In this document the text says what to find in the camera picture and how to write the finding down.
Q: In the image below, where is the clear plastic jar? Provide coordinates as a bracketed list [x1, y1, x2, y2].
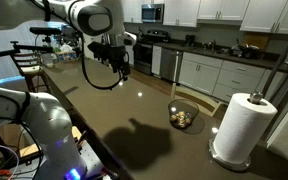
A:
[40, 51, 55, 69]

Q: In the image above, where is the stainless steel microwave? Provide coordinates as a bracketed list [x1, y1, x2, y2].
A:
[141, 3, 165, 24]

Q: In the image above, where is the tissue box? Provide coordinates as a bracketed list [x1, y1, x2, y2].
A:
[55, 43, 78, 63]

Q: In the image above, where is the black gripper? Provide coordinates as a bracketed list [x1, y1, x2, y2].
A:
[87, 41, 132, 82]

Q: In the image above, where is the white upper cabinet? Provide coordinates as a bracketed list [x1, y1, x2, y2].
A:
[162, 0, 201, 28]
[122, 0, 144, 24]
[197, 0, 250, 22]
[239, 0, 288, 36]

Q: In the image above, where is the light wooden chair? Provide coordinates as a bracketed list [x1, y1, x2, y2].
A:
[170, 83, 222, 118]

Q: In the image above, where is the dark cooking pot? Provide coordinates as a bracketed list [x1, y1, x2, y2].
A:
[230, 39, 262, 60]

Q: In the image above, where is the black stand bar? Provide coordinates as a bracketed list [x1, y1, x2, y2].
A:
[0, 40, 54, 60]

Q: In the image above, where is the white cable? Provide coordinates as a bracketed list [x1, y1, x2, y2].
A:
[0, 143, 20, 180]

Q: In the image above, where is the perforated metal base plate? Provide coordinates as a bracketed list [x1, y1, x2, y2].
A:
[8, 139, 118, 180]

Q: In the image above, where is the dark kitchen countertop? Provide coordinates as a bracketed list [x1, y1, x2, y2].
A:
[153, 41, 288, 73]

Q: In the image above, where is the white lower cabinet unit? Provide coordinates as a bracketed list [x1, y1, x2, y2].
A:
[151, 45, 287, 103]

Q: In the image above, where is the dark wooden slatted chair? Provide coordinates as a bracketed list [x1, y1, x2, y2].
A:
[9, 49, 52, 95]

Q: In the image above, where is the kitchen faucet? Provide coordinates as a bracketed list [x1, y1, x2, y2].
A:
[202, 39, 218, 52]

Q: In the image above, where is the black camera on stand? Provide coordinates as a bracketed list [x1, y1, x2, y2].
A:
[29, 27, 63, 36]

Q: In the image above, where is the white paper towel roll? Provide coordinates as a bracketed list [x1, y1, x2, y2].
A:
[213, 92, 279, 165]

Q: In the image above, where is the black coffee maker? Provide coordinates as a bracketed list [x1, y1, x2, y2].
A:
[185, 34, 196, 47]

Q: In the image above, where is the stainless steel dishwasher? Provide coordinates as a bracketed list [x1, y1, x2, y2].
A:
[159, 48, 184, 84]

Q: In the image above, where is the light wooden board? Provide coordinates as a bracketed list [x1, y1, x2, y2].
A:
[18, 125, 84, 158]

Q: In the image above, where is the grey metal tripod pole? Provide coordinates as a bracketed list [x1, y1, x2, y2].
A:
[261, 17, 288, 100]

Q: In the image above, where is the wooden cutting board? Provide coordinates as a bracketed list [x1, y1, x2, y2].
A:
[243, 33, 270, 52]

